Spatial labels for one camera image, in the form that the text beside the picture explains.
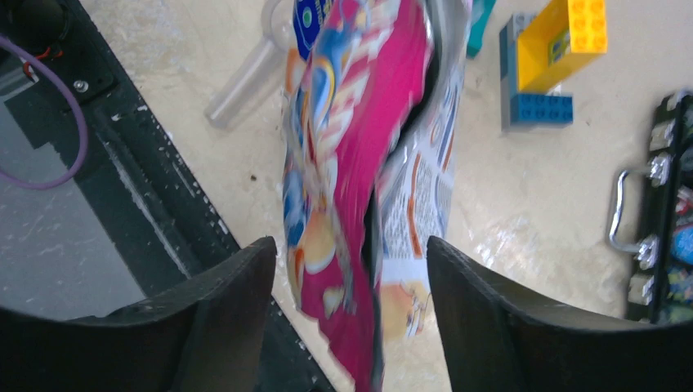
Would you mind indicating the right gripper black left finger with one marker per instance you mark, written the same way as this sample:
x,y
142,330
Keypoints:
x,y
204,334

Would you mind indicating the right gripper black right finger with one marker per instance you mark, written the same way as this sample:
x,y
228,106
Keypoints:
x,y
498,335

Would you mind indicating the colourful pet food bag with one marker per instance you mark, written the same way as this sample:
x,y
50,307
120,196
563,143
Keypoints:
x,y
372,92

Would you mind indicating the clear plastic scoop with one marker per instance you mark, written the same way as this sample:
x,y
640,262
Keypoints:
x,y
261,73

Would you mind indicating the black poker chip case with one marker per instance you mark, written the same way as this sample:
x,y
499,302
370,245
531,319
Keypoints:
x,y
648,299

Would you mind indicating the grey blue toy brick base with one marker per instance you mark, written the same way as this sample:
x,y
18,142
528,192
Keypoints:
x,y
522,111

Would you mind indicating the yellow toy brick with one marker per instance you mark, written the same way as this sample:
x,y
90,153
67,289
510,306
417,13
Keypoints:
x,y
563,38

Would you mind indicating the teal toy brick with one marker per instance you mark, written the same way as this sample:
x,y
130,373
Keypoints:
x,y
481,11

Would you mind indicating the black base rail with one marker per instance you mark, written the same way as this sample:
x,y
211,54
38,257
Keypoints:
x,y
98,209

